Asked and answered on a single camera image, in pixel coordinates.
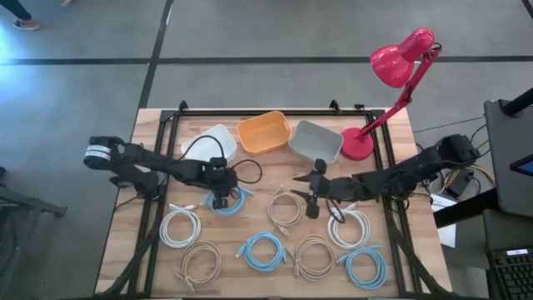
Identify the person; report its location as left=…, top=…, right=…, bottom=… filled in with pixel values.
left=0, top=0, right=41, bottom=32

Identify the dark grey cart top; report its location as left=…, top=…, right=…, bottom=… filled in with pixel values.
left=483, top=98, right=533, bottom=218

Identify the grey plastic bin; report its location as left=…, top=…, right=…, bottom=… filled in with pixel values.
left=288, top=119, right=345, bottom=165

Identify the white paper sheet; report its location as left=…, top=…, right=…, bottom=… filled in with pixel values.
left=431, top=193, right=458, bottom=249

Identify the white plastic bin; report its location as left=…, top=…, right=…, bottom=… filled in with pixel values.
left=180, top=123, right=238, bottom=163

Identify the black keyboard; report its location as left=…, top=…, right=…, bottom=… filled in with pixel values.
left=486, top=247, right=533, bottom=300

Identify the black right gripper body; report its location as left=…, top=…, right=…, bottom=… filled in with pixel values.
left=306, top=157, right=356, bottom=220

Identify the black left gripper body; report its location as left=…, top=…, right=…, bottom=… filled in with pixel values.
left=202, top=166, right=240, bottom=201

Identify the white USB cable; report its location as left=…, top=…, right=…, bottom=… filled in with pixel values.
left=159, top=202, right=202, bottom=249
left=326, top=202, right=371, bottom=250

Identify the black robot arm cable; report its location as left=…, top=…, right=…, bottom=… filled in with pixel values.
left=178, top=134, right=264, bottom=185

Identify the black pole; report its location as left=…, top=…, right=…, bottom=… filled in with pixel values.
left=501, top=87, right=533, bottom=118

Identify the beige USB cable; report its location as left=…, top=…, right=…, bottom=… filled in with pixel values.
left=266, top=185, right=304, bottom=238
left=174, top=240, right=223, bottom=294
left=287, top=234, right=336, bottom=283

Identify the blue USB cable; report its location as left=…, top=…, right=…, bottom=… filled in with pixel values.
left=235, top=231, right=288, bottom=273
left=203, top=186, right=254, bottom=217
left=336, top=244, right=388, bottom=291

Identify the black power box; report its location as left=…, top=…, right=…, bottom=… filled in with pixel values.
left=445, top=168, right=474, bottom=199

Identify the tablet screen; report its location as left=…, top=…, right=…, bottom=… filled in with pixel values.
left=510, top=153, right=533, bottom=177

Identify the orange plastic bin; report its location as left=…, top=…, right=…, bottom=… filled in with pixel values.
left=236, top=110, right=292, bottom=156

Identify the black floor stand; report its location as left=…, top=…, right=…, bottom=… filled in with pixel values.
left=0, top=166, right=67, bottom=300

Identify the black aluminium table frame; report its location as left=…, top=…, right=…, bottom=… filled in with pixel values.
left=99, top=99, right=451, bottom=300

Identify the yellow wire bundle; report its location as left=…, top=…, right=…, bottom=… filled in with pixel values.
left=441, top=164, right=496, bottom=188

